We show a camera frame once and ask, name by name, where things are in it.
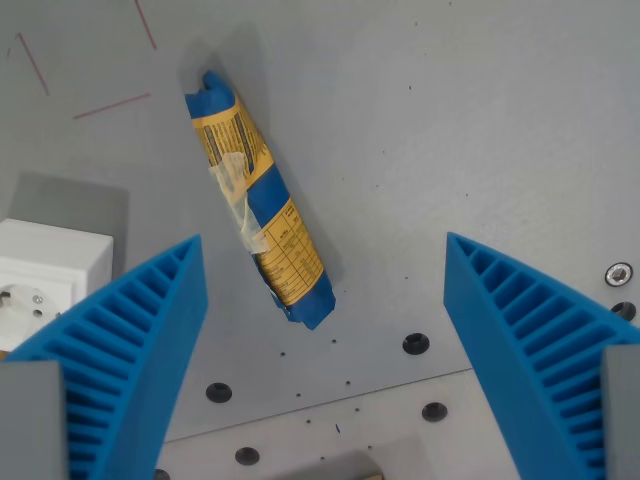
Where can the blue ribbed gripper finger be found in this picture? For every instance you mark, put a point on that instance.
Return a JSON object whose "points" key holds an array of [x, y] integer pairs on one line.
{"points": [[530, 345], [135, 340]]}

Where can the grey metal mounting plate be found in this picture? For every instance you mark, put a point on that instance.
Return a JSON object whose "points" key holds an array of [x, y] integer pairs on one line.
{"points": [[320, 430]]}

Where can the white electrical socket box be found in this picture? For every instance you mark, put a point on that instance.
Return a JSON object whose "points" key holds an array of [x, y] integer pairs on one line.
{"points": [[45, 280]]}

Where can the silver hex socket screw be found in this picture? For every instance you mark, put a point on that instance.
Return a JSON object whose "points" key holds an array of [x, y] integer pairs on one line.
{"points": [[618, 274]]}

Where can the blue and yellow rolled bag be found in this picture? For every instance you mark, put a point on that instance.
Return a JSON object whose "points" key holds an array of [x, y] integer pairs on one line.
{"points": [[260, 200]]}

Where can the black countersunk screw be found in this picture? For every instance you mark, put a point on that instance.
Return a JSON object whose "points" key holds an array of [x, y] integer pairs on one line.
{"points": [[161, 474]]}

